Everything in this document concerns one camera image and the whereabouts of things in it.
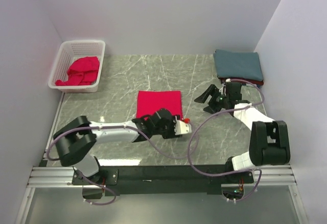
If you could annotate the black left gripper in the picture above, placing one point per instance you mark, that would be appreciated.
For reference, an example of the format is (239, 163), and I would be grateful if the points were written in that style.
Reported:
(171, 134)

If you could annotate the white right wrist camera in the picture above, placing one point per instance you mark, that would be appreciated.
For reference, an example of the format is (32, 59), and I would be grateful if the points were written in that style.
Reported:
(222, 90)

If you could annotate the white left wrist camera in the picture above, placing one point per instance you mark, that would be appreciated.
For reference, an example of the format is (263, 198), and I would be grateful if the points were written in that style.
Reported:
(183, 127)

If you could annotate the red t-shirt in basket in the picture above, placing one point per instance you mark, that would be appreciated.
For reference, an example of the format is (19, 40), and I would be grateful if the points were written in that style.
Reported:
(84, 71)

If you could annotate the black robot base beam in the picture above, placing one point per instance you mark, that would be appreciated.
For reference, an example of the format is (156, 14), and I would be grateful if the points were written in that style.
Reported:
(164, 179)

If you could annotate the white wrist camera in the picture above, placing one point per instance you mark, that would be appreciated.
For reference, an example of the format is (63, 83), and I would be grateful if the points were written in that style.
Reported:
(222, 90)
(183, 127)

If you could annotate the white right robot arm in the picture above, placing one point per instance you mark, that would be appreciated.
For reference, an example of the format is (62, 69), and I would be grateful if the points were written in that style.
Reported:
(269, 139)

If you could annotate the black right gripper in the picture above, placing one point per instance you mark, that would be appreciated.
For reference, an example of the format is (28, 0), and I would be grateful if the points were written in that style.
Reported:
(211, 90)

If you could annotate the folded teal t-shirt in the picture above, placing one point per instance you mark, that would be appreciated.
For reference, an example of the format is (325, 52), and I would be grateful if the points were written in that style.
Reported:
(244, 65)

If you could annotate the white plastic laundry basket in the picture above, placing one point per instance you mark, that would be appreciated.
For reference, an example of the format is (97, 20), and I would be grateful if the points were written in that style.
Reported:
(68, 53)

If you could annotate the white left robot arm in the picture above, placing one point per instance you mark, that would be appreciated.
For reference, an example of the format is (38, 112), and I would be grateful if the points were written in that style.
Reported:
(75, 140)

